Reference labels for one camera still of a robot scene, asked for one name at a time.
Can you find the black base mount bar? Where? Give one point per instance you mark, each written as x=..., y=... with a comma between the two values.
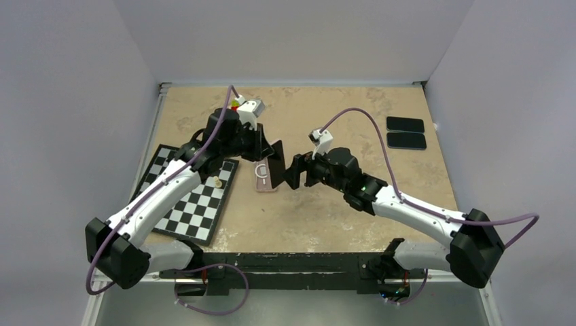
x=363, y=273

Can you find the colourful toy brick car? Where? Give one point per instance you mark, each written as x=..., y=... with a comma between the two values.
x=234, y=105

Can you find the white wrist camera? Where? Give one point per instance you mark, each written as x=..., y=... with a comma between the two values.
x=322, y=139
x=249, y=112

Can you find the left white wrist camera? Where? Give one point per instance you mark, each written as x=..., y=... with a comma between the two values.
x=249, y=112

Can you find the clear magsafe phone case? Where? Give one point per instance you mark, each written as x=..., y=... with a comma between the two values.
x=261, y=173

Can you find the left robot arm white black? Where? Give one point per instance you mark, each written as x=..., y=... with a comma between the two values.
x=116, y=247

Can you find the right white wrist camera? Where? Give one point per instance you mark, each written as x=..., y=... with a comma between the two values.
x=322, y=139

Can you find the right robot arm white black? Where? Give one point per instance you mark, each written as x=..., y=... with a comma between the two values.
x=467, y=244

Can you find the pink phone case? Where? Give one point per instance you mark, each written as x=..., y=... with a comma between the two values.
x=265, y=180

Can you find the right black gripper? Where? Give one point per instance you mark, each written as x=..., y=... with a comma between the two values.
x=303, y=163

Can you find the phone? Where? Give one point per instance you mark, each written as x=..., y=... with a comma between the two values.
x=276, y=170

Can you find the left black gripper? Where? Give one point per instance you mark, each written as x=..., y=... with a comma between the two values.
x=261, y=148

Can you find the aluminium frame rail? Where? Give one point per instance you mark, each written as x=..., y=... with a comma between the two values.
x=95, y=301

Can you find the black white chessboard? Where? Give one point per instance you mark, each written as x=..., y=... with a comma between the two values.
x=196, y=216

